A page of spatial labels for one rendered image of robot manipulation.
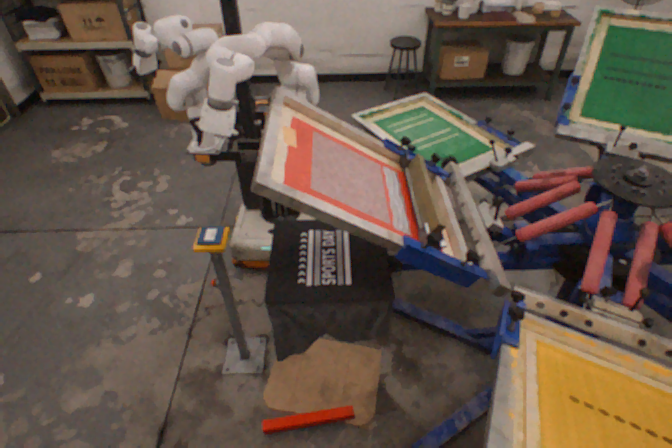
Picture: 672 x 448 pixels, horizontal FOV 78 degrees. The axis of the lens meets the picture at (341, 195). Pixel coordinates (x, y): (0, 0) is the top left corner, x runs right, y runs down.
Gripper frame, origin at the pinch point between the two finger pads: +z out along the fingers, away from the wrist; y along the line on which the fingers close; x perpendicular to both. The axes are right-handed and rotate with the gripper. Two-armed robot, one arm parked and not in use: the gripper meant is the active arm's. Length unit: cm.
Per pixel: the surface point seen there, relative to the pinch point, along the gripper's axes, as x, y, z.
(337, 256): 0, -53, 40
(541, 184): -21, -131, -3
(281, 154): 6.7, -21.2, -6.6
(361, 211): 17, -49, 1
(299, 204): 29.1, -28.1, -7.0
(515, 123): -269, -265, 74
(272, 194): 29.1, -20.3, -8.5
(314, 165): 4.1, -32.6, -3.6
